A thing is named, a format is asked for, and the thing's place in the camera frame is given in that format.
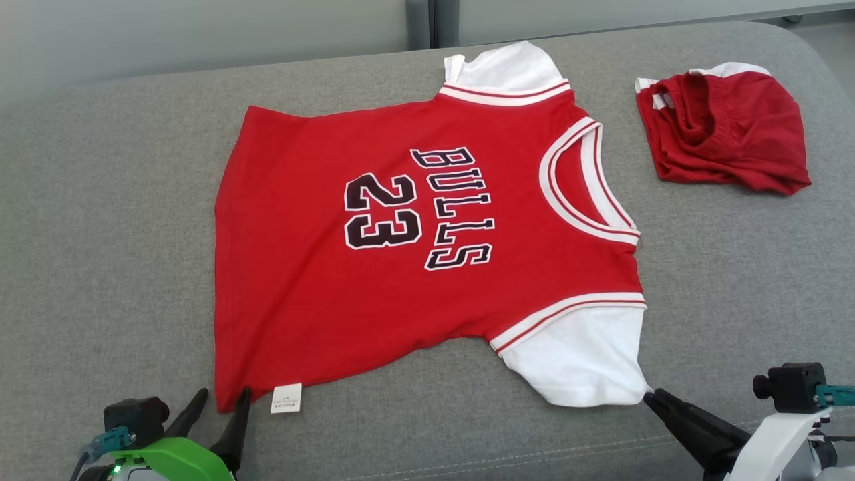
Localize red Bulls 23 jersey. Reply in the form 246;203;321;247
214;40;652;414

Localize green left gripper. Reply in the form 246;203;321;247
94;386;253;481

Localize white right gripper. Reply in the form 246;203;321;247
643;389;832;481

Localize red shorts with white stripe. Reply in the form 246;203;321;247
635;61;812;196

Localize grey fabric sofa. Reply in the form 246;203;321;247
0;20;855;481

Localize grey metal partition post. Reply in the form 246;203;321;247
436;0;462;47
406;0;432;50

